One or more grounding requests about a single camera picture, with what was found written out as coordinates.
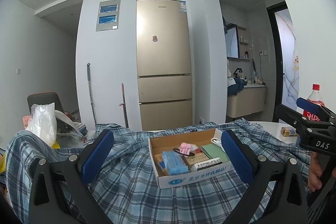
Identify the light blue tissue pack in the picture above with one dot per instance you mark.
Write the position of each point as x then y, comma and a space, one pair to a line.
174, 163

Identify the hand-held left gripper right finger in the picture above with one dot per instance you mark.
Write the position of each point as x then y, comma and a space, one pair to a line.
236, 158

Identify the blue plaid cloth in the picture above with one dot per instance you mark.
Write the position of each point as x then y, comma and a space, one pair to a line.
131, 182

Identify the black faucet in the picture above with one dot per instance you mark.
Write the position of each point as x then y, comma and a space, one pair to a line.
237, 71

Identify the gold three-door refrigerator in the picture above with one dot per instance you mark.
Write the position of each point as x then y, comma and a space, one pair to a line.
164, 69

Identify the wall shelf with bottles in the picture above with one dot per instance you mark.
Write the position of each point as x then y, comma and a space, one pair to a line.
243, 41

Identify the white hanging plush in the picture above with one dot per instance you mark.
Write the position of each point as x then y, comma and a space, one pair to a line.
229, 73

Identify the white plastic bag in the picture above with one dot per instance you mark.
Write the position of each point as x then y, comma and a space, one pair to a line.
42, 121

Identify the grey chair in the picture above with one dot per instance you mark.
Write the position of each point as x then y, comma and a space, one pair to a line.
43, 98

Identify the small yellow box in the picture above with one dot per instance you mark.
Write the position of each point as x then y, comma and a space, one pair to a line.
288, 131

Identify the white black small carton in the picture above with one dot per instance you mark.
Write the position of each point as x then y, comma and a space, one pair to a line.
204, 161

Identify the pink cup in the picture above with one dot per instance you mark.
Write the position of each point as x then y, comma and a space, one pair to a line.
26, 121

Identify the green notebook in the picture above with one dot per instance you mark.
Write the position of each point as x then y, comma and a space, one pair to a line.
214, 153

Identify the bathroom mirror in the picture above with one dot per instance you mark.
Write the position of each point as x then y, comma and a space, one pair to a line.
232, 40

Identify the person's right hand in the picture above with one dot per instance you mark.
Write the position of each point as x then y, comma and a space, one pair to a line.
315, 174

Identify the red iced tea bottle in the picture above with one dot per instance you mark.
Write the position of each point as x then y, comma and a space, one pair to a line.
313, 96

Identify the beige bathroom vanity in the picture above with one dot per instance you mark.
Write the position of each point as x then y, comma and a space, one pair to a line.
246, 102

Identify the stack of books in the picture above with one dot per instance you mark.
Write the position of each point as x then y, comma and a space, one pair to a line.
78, 126

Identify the white cardboard box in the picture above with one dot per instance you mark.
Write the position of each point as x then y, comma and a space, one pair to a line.
183, 179

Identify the yellow bag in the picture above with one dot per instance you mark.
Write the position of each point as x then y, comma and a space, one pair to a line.
55, 145

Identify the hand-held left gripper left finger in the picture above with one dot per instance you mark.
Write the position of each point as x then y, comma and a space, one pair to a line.
97, 158

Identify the grey wall electrical panel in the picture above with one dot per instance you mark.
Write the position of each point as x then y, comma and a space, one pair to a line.
107, 15

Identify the dark blue clothes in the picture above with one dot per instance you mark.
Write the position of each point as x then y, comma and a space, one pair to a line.
236, 86

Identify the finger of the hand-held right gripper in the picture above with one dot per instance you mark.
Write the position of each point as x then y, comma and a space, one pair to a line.
308, 106
288, 115

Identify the small pink fridge magnet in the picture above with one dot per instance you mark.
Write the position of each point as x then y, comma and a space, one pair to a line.
155, 38

